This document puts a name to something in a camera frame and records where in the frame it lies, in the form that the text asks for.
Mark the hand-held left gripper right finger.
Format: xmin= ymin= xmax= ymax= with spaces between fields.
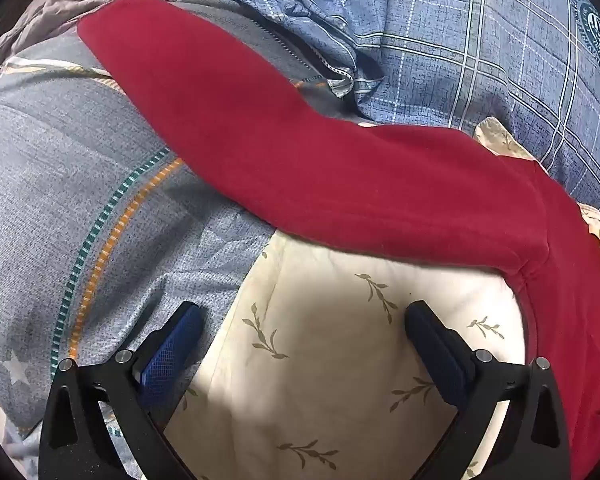
xmin=404 ymin=300 xmax=573 ymax=480

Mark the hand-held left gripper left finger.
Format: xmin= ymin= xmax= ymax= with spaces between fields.
xmin=39 ymin=301 xmax=206 ymax=480

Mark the red knit garment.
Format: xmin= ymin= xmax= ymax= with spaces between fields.
xmin=76 ymin=0 xmax=600 ymax=480

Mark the cream leaf-print cloth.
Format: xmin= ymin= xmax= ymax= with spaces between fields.
xmin=162 ymin=116 xmax=600 ymax=480

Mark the grey striped star bed sheet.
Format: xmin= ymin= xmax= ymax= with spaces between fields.
xmin=0 ymin=0 xmax=366 ymax=480

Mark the blue plaid pillow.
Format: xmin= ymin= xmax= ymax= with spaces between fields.
xmin=220 ymin=0 xmax=600 ymax=211

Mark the beige crumpled cloth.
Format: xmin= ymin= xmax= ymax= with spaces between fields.
xmin=0 ymin=0 xmax=231 ymax=81

